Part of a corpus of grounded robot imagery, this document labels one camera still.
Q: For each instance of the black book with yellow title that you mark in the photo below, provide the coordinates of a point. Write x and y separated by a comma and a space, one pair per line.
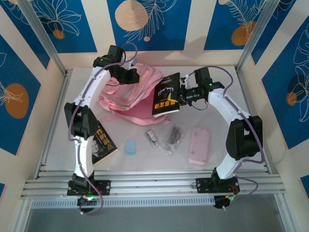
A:
164, 104

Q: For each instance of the pink student backpack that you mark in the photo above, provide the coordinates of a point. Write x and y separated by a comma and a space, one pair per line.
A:
140, 113

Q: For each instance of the black book with face cover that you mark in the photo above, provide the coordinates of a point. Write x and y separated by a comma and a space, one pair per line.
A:
103, 142

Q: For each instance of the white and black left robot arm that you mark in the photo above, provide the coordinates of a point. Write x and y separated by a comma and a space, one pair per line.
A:
84, 149

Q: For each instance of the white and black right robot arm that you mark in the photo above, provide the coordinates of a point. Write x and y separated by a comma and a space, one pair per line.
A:
224, 106

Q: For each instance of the clear bag with black clips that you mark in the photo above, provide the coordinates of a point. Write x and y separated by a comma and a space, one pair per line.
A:
173, 139

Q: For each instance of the clear bag with usb stick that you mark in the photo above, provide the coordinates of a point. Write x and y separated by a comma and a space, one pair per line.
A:
152, 138

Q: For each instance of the pink pencil case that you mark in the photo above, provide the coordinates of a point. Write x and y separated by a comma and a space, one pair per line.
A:
200, 146

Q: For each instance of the light blue eraser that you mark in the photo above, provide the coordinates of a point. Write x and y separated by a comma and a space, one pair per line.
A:
130, 148

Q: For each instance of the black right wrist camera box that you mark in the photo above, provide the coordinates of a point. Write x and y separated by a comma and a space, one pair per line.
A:
202, 75

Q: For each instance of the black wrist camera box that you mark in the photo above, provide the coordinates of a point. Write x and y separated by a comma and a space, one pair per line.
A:
202, 75
115, 52

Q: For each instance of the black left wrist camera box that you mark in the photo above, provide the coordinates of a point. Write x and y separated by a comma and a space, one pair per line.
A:
115, 52

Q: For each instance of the aluminium frame corner post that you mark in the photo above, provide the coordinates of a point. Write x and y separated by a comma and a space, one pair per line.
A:
258, 36
46, 43

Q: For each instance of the aluminium front frame rail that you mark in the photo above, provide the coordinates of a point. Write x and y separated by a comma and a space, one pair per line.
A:
154, 186

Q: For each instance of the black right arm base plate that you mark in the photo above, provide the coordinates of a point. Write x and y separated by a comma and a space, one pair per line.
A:
202, 186

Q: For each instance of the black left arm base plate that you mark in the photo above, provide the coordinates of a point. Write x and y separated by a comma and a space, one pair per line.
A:
105, 188

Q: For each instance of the aluminium frame front leg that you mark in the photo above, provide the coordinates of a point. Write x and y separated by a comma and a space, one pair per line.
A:
287, 215
20, 217

